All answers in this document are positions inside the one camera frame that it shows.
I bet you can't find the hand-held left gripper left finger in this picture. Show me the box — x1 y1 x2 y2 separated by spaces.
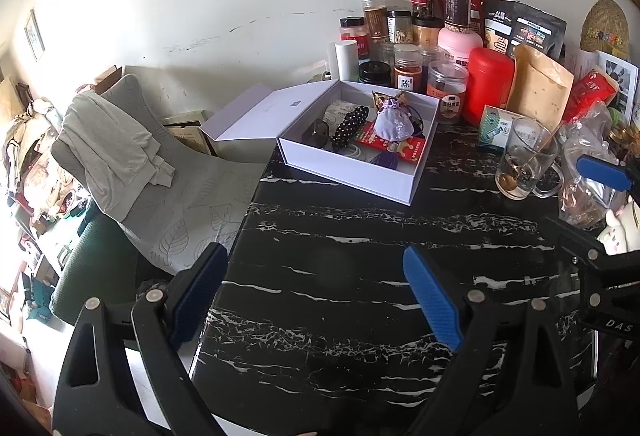
52 243 228 436

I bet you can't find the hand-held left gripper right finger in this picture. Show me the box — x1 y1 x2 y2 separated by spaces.
402 246 583 436

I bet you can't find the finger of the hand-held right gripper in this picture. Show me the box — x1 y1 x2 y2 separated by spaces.
576 155 640 191
546 216 640 311

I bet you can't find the white gift box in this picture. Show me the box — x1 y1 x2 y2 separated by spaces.
200 80 441 207

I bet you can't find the red green snack packet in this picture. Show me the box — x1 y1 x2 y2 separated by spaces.
352 121 427 165

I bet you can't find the purple sachet with tassel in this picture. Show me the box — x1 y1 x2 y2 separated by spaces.
369 98 431 169

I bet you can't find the black polka dot hair tie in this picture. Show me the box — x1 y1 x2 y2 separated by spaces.
331 106 370 151

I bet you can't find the black charger block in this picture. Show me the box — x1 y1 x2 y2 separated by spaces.
303 118 332 147

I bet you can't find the clear plastic bag of snacks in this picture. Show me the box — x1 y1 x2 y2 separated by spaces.
557 108 633 229

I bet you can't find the white figurine cup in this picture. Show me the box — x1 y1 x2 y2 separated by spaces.
597 201 640 257

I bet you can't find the glass mug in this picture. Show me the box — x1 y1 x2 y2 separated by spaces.
495 117 566 201

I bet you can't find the red printed packet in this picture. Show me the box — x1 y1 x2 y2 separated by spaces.
562 68 621 124

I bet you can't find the metal spoon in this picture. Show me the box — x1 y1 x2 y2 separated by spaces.
500 123 557 189

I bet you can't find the grey chair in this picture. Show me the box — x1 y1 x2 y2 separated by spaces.
50 74 266 277

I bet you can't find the photo booklet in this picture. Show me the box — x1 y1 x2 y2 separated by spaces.
595 50 640 117

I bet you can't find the kraft paper bag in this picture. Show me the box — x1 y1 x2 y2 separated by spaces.
507 43 575 124

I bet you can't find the dark green chair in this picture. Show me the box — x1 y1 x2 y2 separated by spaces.
50 208 143 327

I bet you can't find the white printed paper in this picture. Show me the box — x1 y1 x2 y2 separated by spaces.
565 43 598 81

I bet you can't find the green white small box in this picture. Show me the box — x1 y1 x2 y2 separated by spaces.
477 106 526 149

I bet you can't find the red canister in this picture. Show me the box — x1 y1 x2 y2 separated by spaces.
462 46 516 127

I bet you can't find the cream framed panel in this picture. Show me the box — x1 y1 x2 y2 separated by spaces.
160 111 216 157

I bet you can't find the black printed pouch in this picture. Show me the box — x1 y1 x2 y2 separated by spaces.
482 0 568 61

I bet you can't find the clear-lidded jar with red label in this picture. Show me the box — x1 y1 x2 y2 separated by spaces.
426 60 470 124

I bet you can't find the pink bottle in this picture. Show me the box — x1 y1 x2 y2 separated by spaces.
438 26 483 66

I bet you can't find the red snack pouch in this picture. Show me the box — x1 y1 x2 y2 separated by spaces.
470 0 506 34

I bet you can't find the gold red foil snack packet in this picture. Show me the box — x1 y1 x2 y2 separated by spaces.
371 90 405 109

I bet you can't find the empty clear jar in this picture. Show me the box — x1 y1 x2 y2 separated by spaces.
420 44 447 69

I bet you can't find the white patterned packet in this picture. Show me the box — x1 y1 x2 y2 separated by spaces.
321 100 358 127

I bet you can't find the spice jar with orange contents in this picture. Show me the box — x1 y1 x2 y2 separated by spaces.
393 44 423 92

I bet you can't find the pile of household clutter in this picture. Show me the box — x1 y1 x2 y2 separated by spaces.
0 60 68 357

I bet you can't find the tall jar with dark label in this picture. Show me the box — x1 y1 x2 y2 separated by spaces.
444 0 473 30

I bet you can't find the black-lidded jar of golden powder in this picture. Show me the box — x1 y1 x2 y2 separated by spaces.
412 17 445 50

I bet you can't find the wide black-lidded jar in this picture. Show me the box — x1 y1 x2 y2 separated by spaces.
359 60 392 86

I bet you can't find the black-lidded jar of nuts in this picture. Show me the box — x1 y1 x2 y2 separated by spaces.
386 10 413 44

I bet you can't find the white cylinder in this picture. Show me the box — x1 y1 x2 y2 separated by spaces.
334 40 360 81

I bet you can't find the black-lidded jar with red label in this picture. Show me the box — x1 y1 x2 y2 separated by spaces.
340 17 368 59

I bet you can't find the jar with brown contents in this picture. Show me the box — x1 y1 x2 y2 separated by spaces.
362 0 390 41

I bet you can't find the woven wall basket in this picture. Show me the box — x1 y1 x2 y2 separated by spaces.
580 0 630 54

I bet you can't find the small wall picture frame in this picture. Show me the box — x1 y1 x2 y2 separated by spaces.
25 9 46 61

